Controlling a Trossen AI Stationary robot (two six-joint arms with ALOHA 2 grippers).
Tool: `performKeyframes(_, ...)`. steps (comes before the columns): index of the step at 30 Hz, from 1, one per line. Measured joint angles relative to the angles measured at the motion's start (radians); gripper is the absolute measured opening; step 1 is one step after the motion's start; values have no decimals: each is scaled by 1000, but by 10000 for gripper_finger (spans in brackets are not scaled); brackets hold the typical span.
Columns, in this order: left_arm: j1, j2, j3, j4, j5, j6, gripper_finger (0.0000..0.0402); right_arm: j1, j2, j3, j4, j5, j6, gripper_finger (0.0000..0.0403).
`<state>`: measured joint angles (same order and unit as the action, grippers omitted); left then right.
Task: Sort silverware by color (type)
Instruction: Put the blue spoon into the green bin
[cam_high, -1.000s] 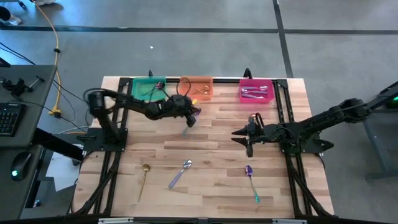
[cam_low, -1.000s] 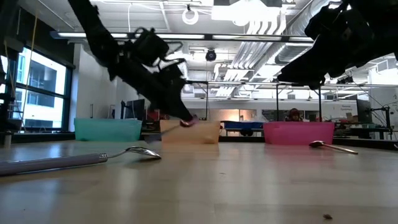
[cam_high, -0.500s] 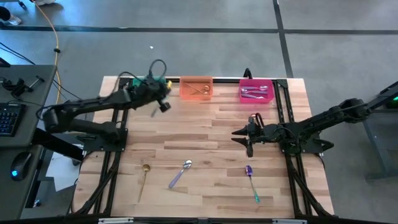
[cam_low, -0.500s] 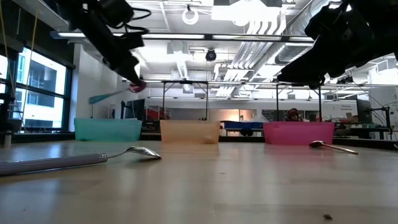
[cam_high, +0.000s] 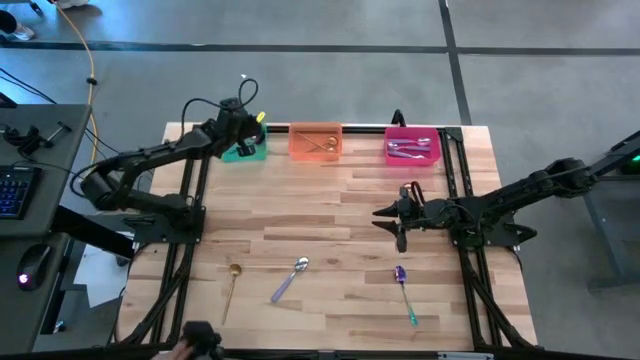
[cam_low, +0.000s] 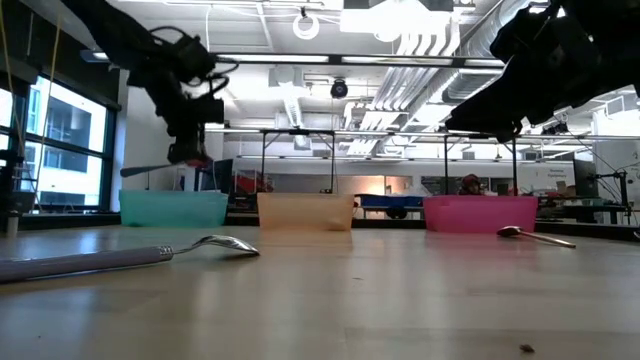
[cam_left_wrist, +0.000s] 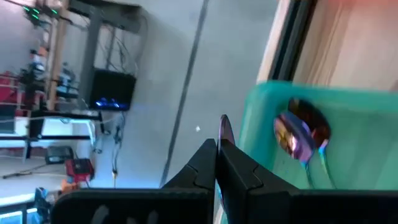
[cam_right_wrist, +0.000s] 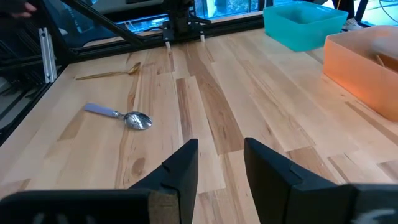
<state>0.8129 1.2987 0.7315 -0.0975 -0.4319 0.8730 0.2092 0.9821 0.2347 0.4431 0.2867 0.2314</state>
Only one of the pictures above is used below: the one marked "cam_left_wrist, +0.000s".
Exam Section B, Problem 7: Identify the black computer tower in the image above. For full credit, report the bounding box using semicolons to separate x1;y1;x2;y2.
89;67;137;112

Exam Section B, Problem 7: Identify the red toolbox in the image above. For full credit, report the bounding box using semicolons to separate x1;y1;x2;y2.
64;157;95;184

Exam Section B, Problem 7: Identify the wooden post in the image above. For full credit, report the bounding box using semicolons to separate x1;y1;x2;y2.
46;0;71;111

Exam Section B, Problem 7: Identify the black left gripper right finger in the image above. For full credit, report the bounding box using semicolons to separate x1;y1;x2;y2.
216;138;398;224

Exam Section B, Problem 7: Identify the white background table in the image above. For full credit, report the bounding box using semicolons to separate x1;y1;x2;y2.
0;110;105;162

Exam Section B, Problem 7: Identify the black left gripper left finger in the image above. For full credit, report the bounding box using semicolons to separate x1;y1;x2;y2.
50;138;218;224

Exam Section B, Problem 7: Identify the teal plastic bin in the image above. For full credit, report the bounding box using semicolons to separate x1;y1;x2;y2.
217;80;398;224

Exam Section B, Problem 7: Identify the black equipment box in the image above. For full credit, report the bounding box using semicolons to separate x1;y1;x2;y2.
45;145;75;165

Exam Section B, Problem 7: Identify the large lavender-handled spoon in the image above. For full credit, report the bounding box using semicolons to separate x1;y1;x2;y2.
287;97;336;190

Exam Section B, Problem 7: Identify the long iridescent rainbow spoon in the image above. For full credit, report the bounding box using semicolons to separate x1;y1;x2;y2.
272;111;315;190

